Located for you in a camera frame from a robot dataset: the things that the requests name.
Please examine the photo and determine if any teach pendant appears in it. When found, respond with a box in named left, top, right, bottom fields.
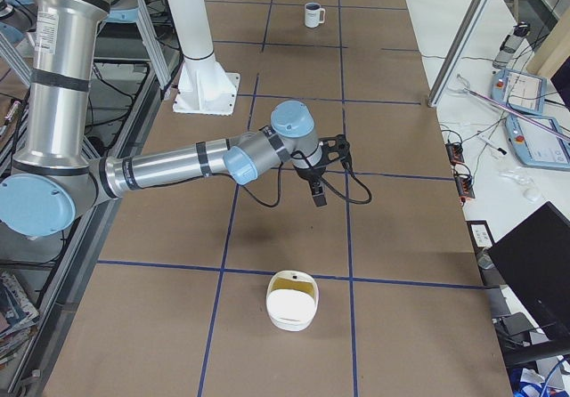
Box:
left=491, top=69, right=547, bottom=115
left=505, top=116, right=569, bottom=171

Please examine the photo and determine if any right orange circuit board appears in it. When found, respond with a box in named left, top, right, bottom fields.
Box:
left=453, top=171, right=476, bottom=204

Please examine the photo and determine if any black Huawei monitor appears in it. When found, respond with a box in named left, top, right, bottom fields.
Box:
left=488, top=201, right=569, bottom=339

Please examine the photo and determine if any far teach pendant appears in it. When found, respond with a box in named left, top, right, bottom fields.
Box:
left=491, top=69, right=547, bottom=115

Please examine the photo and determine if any white mug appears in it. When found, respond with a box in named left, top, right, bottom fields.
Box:
left=304, top=2, right=326, bottom=28

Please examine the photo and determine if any reacher grabber tool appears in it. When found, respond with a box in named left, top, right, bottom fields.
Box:
left=456, top=74, right=570, bottom=142

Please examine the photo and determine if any black labelled box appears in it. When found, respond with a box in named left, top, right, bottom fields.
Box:
left=466, top=220, right=495, bottom=252

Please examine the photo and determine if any aluminium frame post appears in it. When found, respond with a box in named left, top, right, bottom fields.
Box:
left=427, top=0, right=491, bottom=108

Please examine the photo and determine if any left orange circuit board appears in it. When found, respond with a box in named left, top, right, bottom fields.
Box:
left=445, top=142, right=464, bottom=166

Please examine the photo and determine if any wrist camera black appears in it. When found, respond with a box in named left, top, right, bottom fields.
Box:
left=320, top=134, right=352, bottom=169

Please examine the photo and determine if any stack of books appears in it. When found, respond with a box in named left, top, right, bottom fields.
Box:
left=1, top=270, right=40, bottom=367

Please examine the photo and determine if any orange circuit board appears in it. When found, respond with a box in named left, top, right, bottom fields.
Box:
left=445, top=142, right=464, bottom=166
left=453, top=171, right=476, bottom=204

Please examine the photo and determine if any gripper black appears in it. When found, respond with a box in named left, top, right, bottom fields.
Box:
left=297, top=167, right=327, bottom=207

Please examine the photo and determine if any near teach pendant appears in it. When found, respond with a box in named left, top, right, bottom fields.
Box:
left=505, top=116, right=569, bottom=171

